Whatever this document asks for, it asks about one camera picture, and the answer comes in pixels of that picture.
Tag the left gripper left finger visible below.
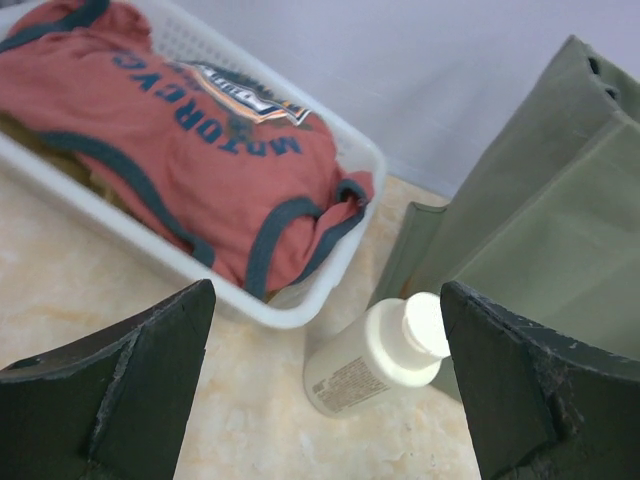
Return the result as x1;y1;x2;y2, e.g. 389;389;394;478
1;280;216;479

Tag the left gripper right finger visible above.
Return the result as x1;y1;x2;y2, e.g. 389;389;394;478
440;282;639;479

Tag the cream white bottle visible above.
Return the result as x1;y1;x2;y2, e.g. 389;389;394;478
303;292;450;418

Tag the olive green canvas bag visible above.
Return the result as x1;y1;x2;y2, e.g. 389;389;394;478
372;37;639;359

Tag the red printed t-shirt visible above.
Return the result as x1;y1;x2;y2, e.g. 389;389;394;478
1;1;374;298

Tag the white plastic basket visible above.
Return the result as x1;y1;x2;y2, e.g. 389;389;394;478
1;1;387;329

